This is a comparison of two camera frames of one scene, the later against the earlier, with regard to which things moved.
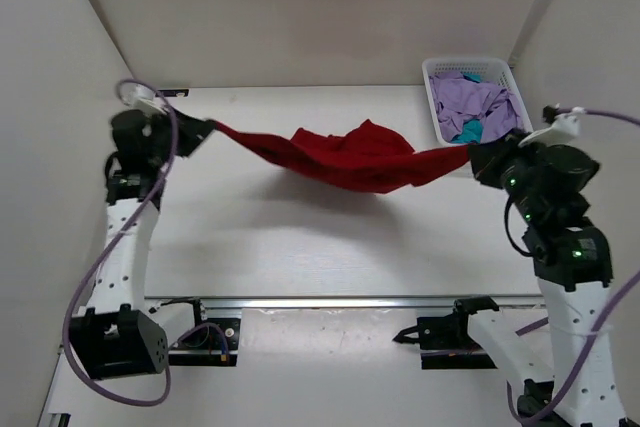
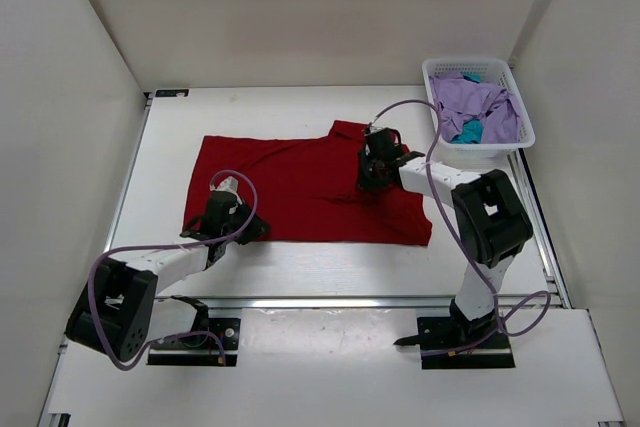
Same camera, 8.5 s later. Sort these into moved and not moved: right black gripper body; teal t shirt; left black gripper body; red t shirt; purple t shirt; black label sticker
Moved: right black gripper body; red t shirt; left black gripper body
Not moved: teal t shirt; black label sticker; purple t shirt
